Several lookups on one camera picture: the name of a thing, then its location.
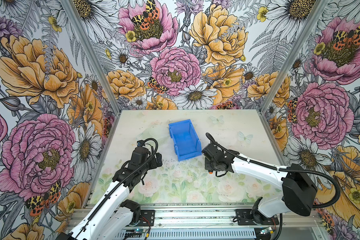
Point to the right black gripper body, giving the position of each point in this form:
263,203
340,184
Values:
211,165

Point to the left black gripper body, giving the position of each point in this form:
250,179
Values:
152,164

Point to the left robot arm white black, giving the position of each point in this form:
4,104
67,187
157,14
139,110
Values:
114,211

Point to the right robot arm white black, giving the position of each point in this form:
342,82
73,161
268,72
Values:
297,190

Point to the blue plastic bin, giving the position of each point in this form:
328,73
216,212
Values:
187,144

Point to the green circuit board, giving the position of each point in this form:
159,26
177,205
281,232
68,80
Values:
134,234

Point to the aluminium front rail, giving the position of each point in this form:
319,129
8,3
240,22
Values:
204,216

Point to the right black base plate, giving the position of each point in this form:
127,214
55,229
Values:
244,217

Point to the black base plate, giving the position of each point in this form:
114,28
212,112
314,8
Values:
244,217
147,218

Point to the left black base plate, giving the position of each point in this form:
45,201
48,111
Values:
147,218

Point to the white slotted cable duct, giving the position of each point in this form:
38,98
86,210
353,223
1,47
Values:
203,234

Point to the left aluminium corner post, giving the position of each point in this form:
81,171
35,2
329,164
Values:
82,35

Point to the aluminium corner post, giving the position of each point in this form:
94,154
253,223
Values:
311,22
82,35

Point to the right aluminium corner post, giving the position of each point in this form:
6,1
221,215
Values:
311,22

